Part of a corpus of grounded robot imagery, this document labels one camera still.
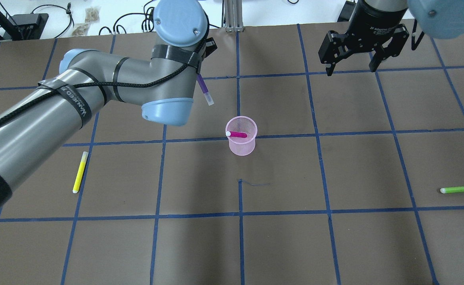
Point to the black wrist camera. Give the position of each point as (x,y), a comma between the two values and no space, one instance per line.
(210,47)

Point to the black power adapter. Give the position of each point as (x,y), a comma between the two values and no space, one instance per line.
(346,11)

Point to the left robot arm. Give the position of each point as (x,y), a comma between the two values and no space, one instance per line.
(32,130)

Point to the pink highlighter pen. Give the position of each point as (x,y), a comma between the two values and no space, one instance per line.
(236,134)

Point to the green highlighter pen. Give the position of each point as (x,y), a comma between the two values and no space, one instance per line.
(452,190)

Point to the pink mesh cup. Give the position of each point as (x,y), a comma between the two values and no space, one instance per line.
(240,146)

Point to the purple highlighter pen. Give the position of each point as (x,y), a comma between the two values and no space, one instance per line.
(204,90)

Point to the yellow highlighter pen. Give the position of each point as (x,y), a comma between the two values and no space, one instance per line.
(80,172)

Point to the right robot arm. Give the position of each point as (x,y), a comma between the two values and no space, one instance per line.
(436,18)

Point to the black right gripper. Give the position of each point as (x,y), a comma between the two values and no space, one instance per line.
(375,24)

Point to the aluminium profile post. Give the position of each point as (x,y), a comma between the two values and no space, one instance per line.
(232,18)

